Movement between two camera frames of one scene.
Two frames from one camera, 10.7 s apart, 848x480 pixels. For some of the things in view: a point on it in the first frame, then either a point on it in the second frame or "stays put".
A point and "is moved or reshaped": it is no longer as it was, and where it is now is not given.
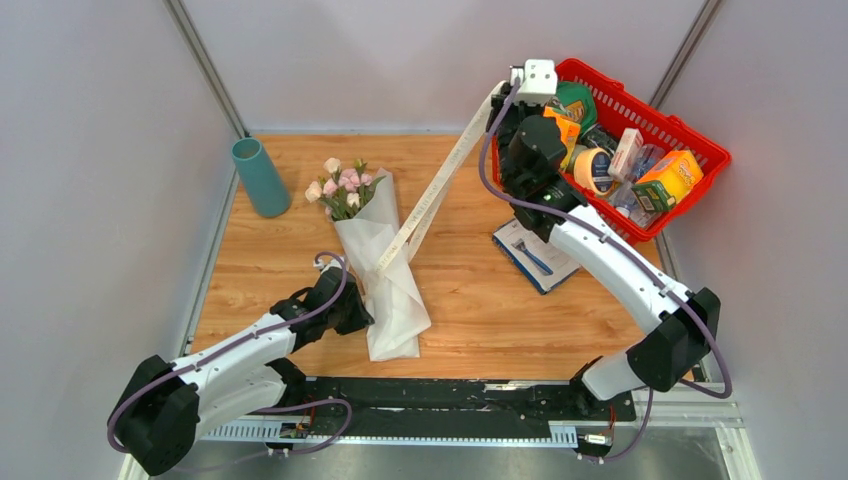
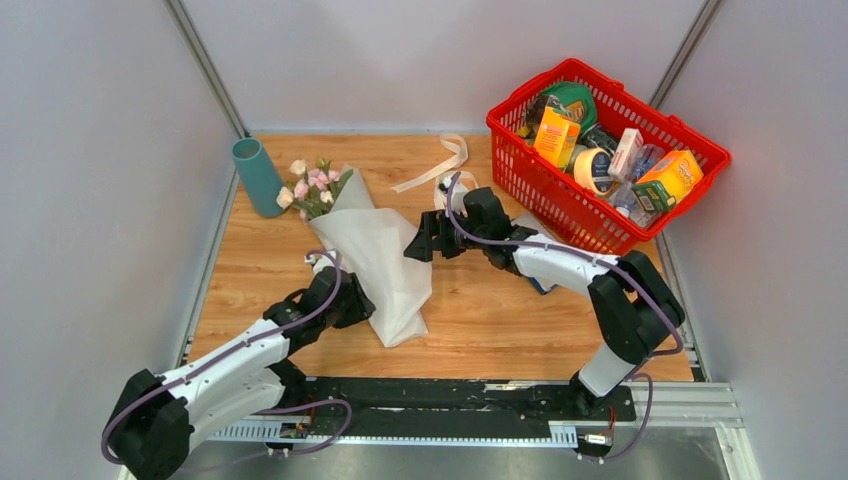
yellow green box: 668,181 stays put
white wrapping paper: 399,317 is moved or reshaped
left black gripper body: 350,317 stays put
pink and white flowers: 346,192 to 312,194
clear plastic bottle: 623,197 stays put
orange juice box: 567,131 stays put
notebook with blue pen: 539,83 to 457,195
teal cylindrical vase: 260,178 stays put
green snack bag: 575,100 stays put
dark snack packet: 595,136 stays put
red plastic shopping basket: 619,107 stays put
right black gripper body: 511,119 to 463,242
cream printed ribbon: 413,230 to 459,143
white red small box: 627,149 stays put
